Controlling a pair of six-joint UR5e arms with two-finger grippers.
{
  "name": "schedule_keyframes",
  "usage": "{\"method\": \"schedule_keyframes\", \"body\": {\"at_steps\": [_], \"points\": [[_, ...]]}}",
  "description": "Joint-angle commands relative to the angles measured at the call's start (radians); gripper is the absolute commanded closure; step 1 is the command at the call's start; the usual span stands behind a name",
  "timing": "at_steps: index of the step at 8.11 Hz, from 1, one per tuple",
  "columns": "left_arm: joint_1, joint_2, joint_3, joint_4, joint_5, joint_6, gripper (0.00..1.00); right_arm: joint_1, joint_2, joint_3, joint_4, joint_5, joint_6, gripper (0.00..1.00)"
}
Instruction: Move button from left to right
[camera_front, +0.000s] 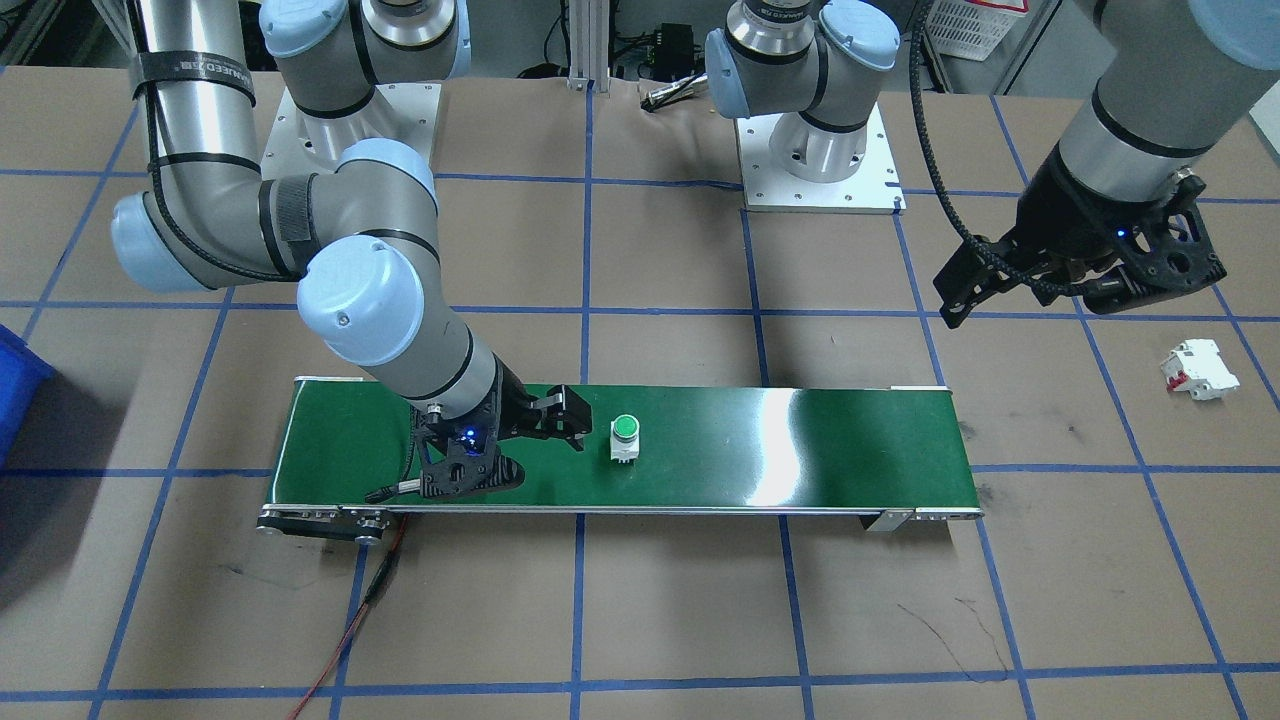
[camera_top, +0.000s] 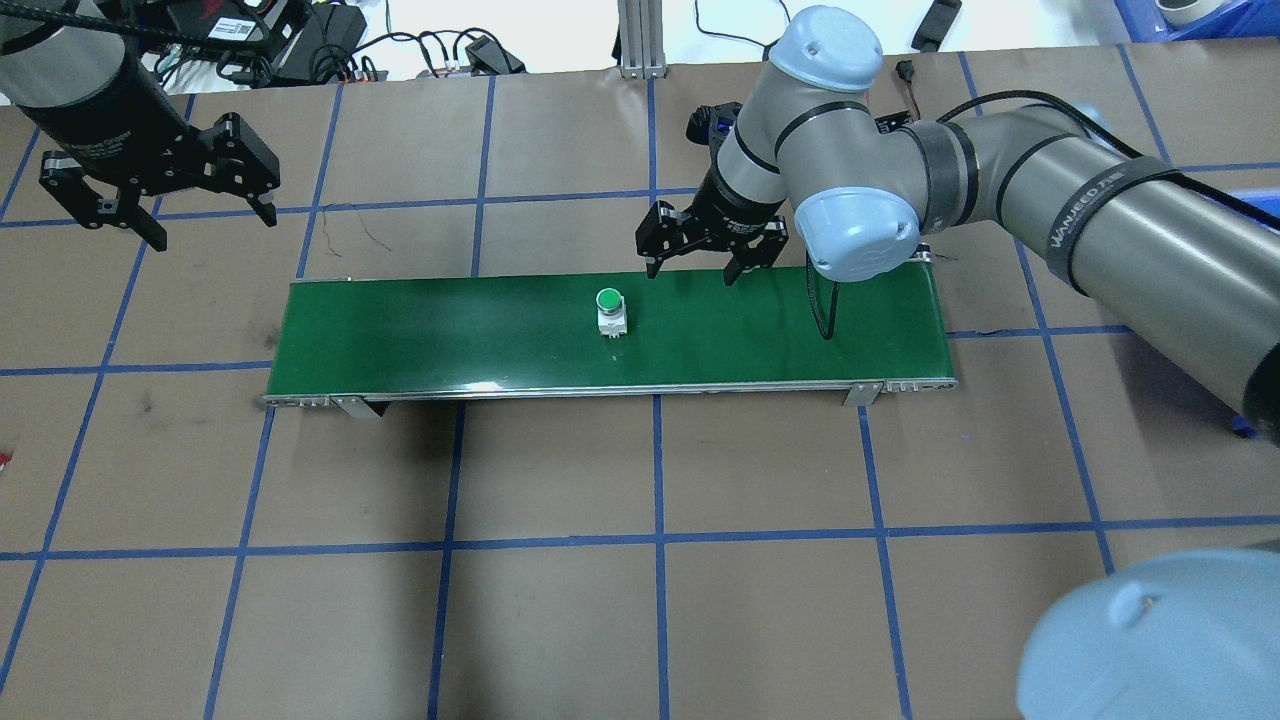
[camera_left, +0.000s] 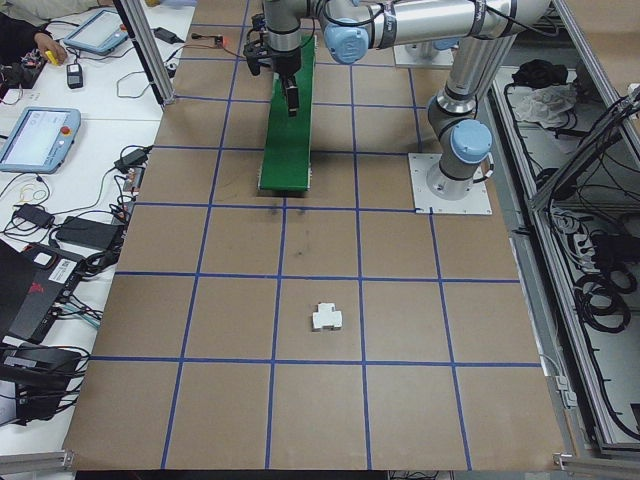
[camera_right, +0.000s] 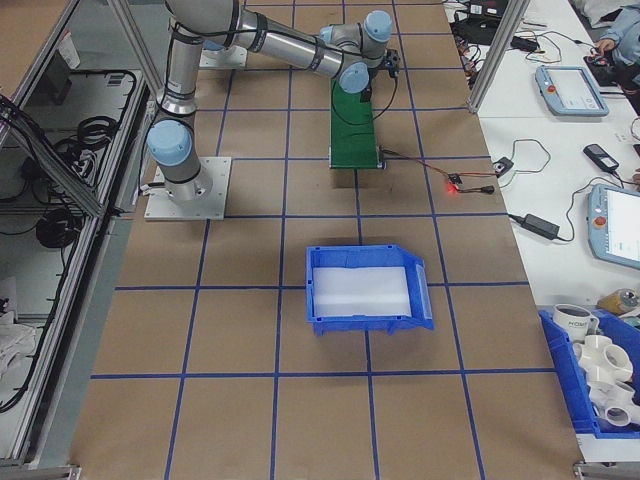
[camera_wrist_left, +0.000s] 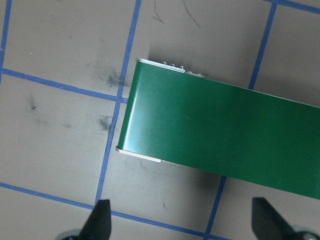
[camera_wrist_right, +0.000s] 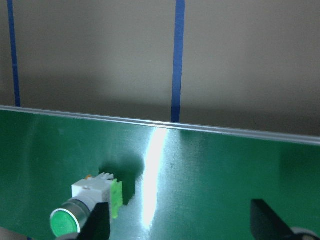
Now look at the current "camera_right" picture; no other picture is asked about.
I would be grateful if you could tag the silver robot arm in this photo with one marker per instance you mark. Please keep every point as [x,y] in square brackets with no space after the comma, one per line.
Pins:
[280,42]

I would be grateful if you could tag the bare hand of blue-sleeved person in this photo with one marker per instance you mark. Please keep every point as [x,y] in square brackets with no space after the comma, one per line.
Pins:
[604,46]

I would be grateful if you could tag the black power adapter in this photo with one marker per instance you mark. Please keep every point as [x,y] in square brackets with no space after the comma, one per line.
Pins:
[525,43]
[540,225]

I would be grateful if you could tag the blue grey teach pendant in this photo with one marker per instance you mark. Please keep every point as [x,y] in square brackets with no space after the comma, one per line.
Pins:
[570,90]
[617,225]

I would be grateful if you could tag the blue bin with pipe fittings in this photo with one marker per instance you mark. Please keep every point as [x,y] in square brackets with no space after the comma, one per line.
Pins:
[565,380]

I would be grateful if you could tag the white side table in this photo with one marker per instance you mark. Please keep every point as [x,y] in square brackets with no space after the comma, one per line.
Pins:
[550,130]

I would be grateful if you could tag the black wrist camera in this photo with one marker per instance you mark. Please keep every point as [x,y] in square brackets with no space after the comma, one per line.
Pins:
[392,60]

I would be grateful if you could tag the metal V-shaped frame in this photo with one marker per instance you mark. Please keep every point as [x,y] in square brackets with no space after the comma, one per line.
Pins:
[75,340]

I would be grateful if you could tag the white crumpled cloth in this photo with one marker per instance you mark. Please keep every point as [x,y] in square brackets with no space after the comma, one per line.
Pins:
[12,340]

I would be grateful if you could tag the black handheld device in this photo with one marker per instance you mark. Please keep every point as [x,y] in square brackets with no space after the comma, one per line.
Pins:
[602,157]

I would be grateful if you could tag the white foam sheet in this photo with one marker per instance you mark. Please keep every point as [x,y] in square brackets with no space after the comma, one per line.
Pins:
[360,290]

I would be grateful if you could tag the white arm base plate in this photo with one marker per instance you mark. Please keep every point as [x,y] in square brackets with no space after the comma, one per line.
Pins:
[215,200]
[235,60]

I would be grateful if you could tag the black laptop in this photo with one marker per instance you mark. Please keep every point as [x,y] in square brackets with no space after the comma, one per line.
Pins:
[475,30]

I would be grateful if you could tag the black box in frame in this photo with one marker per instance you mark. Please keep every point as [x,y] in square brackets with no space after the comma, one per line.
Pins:
[57,80]

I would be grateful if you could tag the aluminium profile post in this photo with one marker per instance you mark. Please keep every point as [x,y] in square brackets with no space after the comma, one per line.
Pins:
[495,55]

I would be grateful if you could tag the green belt conveyor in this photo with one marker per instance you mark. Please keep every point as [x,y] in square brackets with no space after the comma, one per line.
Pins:
[352,145]

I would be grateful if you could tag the forearm in light blue sleeve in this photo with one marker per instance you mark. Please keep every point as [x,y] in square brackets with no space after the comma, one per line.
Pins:
[625,22]

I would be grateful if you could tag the blue plastic bin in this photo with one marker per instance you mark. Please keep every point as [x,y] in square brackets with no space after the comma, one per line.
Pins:
[360,255]

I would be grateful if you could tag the yellow round container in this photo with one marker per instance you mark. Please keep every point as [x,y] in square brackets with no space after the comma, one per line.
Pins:
[620,300]

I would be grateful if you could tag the white PVC pipe fitting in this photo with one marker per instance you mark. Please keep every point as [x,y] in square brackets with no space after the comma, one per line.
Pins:
[612,405]
[600,355]

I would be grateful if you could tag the small red LED circuit board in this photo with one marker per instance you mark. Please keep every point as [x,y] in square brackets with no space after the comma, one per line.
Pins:
[454,180]

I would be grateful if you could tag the white printed mug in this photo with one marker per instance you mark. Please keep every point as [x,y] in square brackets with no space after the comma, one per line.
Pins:
[570,325]

